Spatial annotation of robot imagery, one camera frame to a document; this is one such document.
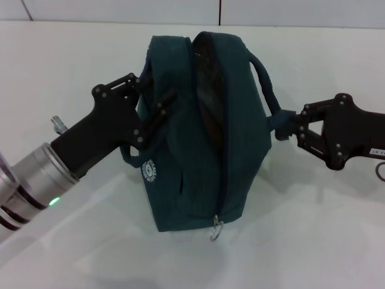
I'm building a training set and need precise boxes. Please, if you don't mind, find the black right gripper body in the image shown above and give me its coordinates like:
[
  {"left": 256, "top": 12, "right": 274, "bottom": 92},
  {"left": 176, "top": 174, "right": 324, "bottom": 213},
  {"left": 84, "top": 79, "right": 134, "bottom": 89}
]
[{"left": 321, "top": 93, "right": 385, "bottom": 171}]

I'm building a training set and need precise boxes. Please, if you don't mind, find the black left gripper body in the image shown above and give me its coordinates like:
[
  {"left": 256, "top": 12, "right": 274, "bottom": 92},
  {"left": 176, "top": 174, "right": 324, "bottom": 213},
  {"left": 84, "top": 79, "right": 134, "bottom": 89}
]
[{"left": 49, "top": 84, "right": 149, "bottom": 179}]

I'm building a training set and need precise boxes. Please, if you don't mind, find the dark teal insulated lunch bag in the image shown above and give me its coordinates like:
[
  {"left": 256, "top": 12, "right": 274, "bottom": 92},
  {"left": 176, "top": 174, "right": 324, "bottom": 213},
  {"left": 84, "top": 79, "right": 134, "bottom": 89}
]
[{"left": 120, "top": 30, "right": 297, "bottom": 234}]

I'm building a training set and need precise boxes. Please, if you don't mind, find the metal zipper pull ring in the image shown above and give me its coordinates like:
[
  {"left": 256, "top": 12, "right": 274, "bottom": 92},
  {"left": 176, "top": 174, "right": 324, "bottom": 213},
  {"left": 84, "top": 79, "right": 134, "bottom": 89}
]
[{"left": 209, "top": 214, "right": 225, "bottom": 241}]

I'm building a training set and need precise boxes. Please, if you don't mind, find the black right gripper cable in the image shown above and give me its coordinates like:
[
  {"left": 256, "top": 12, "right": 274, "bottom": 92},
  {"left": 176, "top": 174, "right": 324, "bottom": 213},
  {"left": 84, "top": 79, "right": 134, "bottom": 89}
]
[{"left": 374, "top": 161, "right": 385, "bottom": 183}]

